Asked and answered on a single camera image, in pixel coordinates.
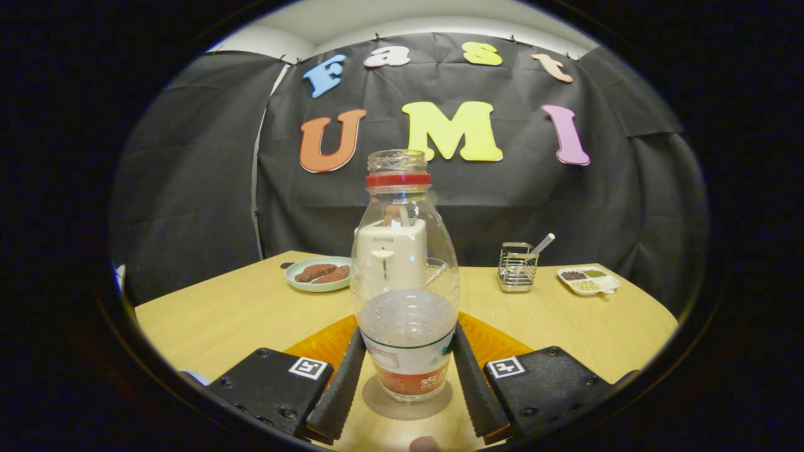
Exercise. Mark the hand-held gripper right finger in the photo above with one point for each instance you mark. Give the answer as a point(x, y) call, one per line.
point(477, 395)

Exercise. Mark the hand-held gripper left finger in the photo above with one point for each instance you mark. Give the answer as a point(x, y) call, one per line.
point(339, 395)

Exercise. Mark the clear plastic juice bottle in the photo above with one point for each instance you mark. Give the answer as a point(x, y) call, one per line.
point(408, 351)

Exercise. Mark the wooden table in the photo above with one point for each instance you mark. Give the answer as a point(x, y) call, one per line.
point(553, 326)

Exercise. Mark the pale green plate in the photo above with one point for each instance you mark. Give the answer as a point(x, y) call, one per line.
point(317, 287)

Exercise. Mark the brown sausage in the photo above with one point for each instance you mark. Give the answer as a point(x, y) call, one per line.
point(314, 272)
point(333, 276)

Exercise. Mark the cream toaster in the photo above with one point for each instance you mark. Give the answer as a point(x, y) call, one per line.
point(389, 263)

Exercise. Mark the white divided dish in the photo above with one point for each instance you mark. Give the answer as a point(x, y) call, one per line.
point(606, 284)

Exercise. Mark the bread slice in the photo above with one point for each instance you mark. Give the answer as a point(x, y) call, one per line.
point(397, 215)

